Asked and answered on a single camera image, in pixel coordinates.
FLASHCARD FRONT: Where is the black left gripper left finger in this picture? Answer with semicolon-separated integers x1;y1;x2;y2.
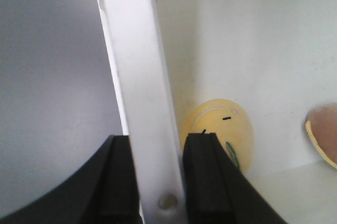
1;135;142;223

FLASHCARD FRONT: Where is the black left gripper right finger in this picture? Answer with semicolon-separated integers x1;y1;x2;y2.
183;133;285;223

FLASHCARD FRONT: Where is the yellow plush toy green stripe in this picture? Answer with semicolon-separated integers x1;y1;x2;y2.
180;99;255;173

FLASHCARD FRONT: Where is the pink plush toy smiling face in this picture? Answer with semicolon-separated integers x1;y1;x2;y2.
305;102;336;169

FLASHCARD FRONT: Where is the white Totelife plastic crate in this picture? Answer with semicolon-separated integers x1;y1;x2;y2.
98;0;336;223

